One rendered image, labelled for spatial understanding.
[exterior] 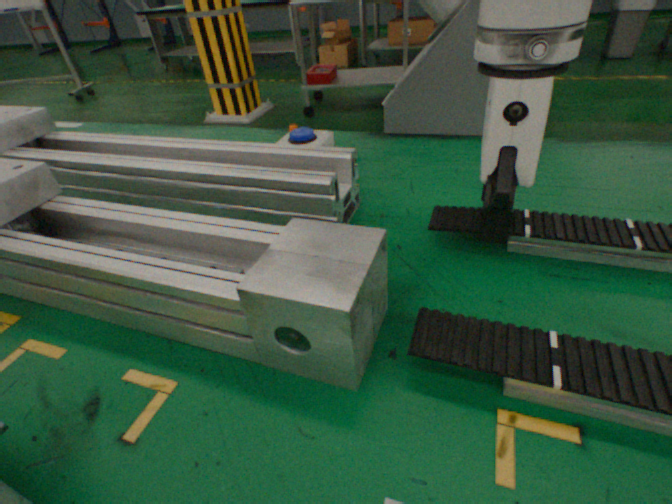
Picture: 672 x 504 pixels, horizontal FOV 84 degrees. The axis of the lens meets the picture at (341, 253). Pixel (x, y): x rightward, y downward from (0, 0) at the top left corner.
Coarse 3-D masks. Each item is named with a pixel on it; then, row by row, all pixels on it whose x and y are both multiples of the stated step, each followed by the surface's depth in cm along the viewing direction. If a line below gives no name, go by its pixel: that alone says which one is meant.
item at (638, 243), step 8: (624, 224) 40; (632, 224) 40; (640, 224) 40; (632, 232) 39; (640, 232) 39; (632, 240) 38; (640, 240) 38; (648, 240) 37; (640, 248) 37; (648, 248) 37
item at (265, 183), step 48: (48, 144) 67; (96, 144) 62; (144, 144) 59; (192, 144) 56; (240, 144) 54; (96, 192) 58; (144, 192) 54; (192, 192) 51; (240, 192) 48; (288, 192) 46; (336, 192) 46
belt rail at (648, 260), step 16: (512, 240) 43; (528, 240) 42; (544, 240) 41; (560, 256) 41; (576, 256) 41; (592, 256) 40; (608, 256) 39; (624, 256) 39; (640, 256) 39; (656, 256) 38
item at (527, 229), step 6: (528, 210) 43; (534, 210) 43; (522, 216) 43; (528, 216) 42; (534, 216) 42; (540, 216) 43; (522, 222) 42; (528, 222) 41; (534, 222) 41; (540, 222) 42; (522, 228) 41; (528, 228) 41; (534, 228) 41; (540, 228) 41; (522, 234) 40; (528, 234) 40; (534, 234) 40; (540, 234) 40
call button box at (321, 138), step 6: (318, 132) 62; (324, 132) 62; (330, 132) 62; (282, 138) 62; (288, 138) 61; (312, 138) 60; (318, 138) 60; (324, 138) 60; (330, 138) 61; (288, 144) 59; (294, 144) 59; (300, 144) 59; (306, 144) 59; (312, 144) 58; (318, 144) 58; (324, 144) 59; (330, 144) 62
